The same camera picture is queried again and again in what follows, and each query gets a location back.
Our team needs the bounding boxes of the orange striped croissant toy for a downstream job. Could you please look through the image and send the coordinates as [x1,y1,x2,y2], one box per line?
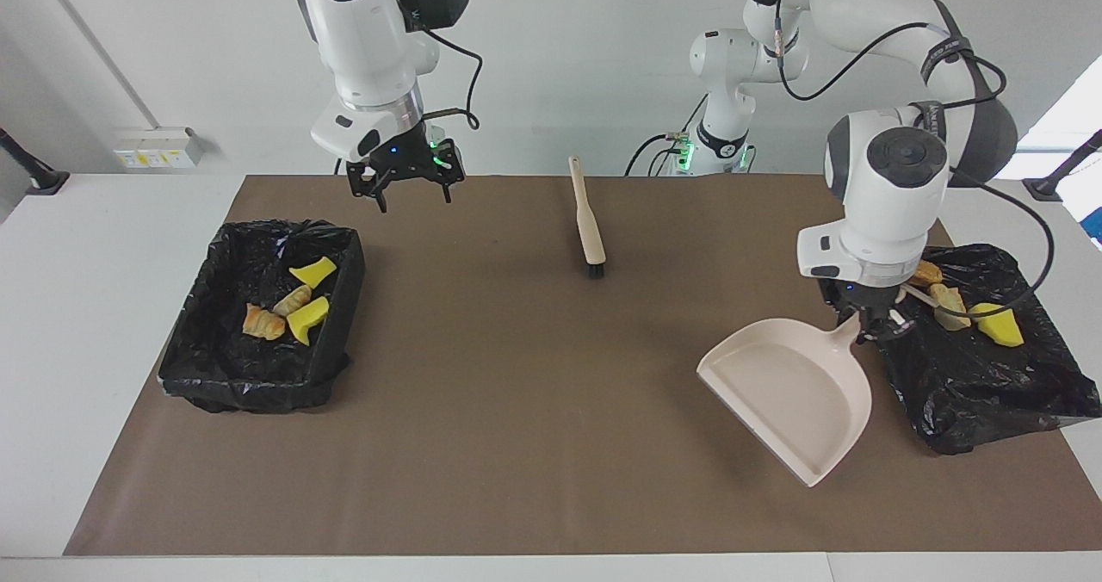
[273,284,313,318]
[243,304,287,342]

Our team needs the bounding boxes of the beige plastic dustpan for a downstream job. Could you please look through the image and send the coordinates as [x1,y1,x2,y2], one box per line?
[696,286,946,488]

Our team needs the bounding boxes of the brown table mat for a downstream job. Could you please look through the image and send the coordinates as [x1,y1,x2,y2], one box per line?
[63,175,1102,557]

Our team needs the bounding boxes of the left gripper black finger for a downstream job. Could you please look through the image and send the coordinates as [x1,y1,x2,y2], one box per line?
[818,281,857,325]
[865,302,915,344]

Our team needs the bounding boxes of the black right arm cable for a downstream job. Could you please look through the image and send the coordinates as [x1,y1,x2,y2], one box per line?
[392,0,483,131]

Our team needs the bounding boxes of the white wall socket box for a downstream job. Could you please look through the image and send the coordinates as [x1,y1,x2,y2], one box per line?
[113,127,205,170]

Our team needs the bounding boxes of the pale beige sponge chunk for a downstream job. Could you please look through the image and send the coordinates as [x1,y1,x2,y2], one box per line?
[930,283,972,331]

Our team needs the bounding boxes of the blue white box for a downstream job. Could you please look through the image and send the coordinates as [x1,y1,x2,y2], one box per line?
[1068,173,1102,249]

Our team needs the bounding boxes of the bin lined with black bag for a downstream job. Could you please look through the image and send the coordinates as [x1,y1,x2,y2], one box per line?
[860,243,1102,455]
[158,220,366,414]

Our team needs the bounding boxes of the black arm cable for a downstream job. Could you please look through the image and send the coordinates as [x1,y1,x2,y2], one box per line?
[392,0,483,131]
[771,0,1056,319]

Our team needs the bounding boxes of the beige hand brush black bristles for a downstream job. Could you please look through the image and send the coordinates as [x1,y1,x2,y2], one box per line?
[568,156,607,278]

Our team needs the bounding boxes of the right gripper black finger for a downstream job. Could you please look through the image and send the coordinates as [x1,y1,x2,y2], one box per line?
[429,139,467,204]
[347,160,393,214]

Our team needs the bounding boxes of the black left base cable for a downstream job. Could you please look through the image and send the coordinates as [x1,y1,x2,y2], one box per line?
[624,91,711,176]

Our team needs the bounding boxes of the curled yellow sponge piece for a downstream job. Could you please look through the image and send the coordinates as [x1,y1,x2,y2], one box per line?
[287,296,331,346]

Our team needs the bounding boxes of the white wall cable conduit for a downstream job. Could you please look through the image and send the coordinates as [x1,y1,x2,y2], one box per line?
[33,0,162,132]

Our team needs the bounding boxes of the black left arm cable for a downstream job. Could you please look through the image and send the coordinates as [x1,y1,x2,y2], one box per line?
[771,0,1056,319]

